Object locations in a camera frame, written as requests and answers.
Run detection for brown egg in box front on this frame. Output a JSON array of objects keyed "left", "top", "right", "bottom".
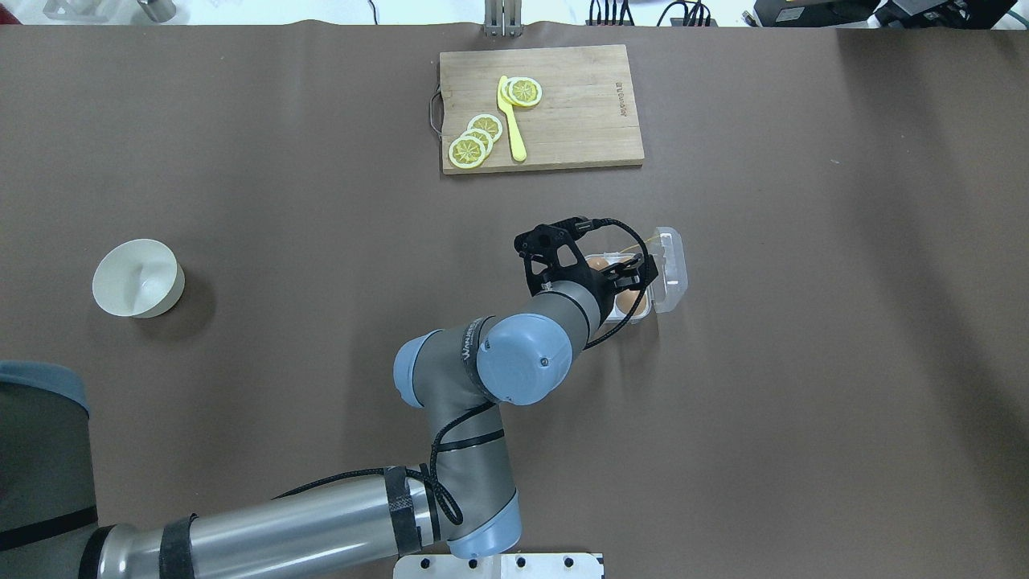
[{"left": 615, "top": 289, "right": 648, "bottom": 318}]

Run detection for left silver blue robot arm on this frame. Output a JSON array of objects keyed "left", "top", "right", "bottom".
[{"left": 2, "top": 254, "right": 658, "bottom": 578}]

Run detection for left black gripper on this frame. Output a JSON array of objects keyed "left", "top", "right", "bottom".
[{"left": 547, "top": 254, "right": 659, "bottom": 306}]

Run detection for aluminium frame post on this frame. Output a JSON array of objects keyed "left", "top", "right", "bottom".
[{"left": 482, "top": 0, "right": 524, "bottom": 38}]

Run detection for lemon slice outer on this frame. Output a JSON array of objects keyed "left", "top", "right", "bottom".
[{"left": 448, "top": 136, "right": 486, "bottom": 170}]

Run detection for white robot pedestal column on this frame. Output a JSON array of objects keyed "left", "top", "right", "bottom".
[{"left": 392, "top": 552, "right": 605, "bottom": 578}]

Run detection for clear plastic egg box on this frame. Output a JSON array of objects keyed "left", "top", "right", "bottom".
[{"left": 587, "top": 226, "right": 688, "bottom": 326}]

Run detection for lemon slice middle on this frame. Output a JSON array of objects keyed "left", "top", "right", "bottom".
[{"left": 461, "top": 126, "right": 495, "bottom": 157}]

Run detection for yellow plastic knife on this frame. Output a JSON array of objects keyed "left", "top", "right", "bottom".
[{"left": 496, "top": 76, "right": 528, "bottom": 162}]

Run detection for lemon slice near handle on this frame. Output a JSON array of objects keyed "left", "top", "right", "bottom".
[{"left": 503, "top": 76, "right": 543, "bottom": 109}]

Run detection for wooden cutting board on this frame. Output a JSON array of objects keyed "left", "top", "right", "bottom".
[{"left": 440, "top": 44, "right": 646, "bottom": 175}]

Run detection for white ceramic bowl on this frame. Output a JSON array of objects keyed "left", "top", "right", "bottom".
[{"left": 92, "top": 239, "right": 185, "bottom": 318}]

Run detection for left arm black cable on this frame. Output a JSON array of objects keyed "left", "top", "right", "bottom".
[{"left": 273, "top": 217, "right": 662, "bottom": 527}]

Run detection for brown egg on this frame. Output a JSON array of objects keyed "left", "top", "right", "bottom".
[
  {"left": 587, "top": 254, "right": 610, "bottom": 272},
  {"left": 615, "top": 289, "right": 648, "bottom": 318}
]

